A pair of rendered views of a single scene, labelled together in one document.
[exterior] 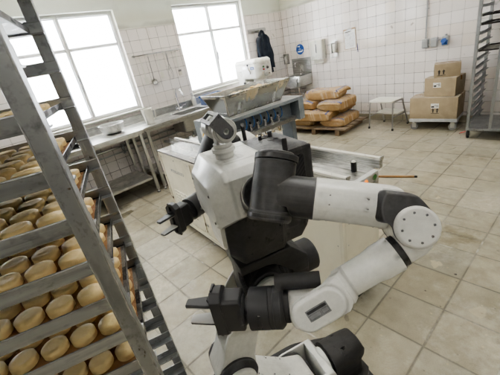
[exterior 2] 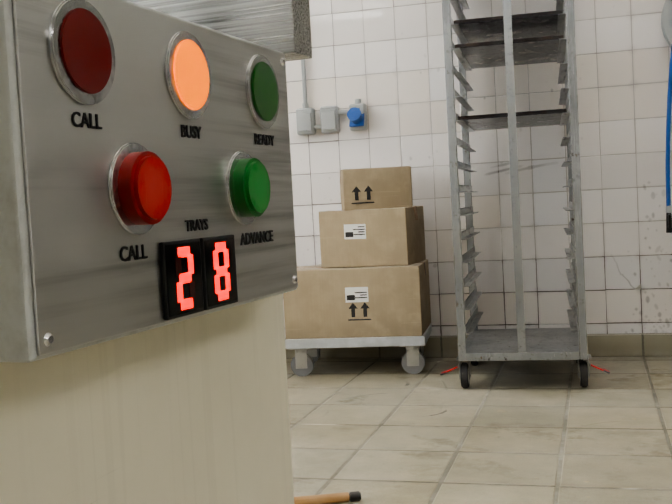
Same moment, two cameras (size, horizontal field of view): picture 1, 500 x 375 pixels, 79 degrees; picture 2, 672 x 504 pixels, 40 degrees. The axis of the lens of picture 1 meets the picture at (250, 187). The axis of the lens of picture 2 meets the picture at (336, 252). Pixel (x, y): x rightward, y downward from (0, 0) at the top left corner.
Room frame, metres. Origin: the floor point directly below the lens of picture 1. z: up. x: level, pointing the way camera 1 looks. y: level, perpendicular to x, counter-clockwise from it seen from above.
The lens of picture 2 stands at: (1.01, -0.39, 0.75)
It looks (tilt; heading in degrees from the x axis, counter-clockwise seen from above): 3 degrees down; 324
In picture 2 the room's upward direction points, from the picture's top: 3 degrees counter-clockwise
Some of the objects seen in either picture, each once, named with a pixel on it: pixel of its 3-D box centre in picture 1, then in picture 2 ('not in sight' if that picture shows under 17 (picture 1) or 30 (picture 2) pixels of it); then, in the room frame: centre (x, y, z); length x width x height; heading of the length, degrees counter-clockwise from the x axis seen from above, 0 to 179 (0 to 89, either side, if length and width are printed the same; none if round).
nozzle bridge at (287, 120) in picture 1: (254, 131); not in sight; (2.14, -0.11, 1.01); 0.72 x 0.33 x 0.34; 123
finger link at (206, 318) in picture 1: (205, 320); not in sight; (0.51, 0.16, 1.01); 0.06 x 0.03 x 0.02; 79
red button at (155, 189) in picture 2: not in sight; (138, 188); (1.37, -0.55, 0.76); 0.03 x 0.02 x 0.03; 123
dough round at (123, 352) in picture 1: (126, 349); not in sight; (0.52, 0.36, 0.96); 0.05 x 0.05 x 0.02
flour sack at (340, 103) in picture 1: (338, 102); not in sight; (5.17, -1.76, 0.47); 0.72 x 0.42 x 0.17; 133
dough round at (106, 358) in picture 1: (101, 361); not in sight; (0.50, 0.41, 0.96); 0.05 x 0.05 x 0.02
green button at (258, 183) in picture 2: not in sight; (245, 187); (1.42, -0.63, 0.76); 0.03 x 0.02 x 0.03; 123
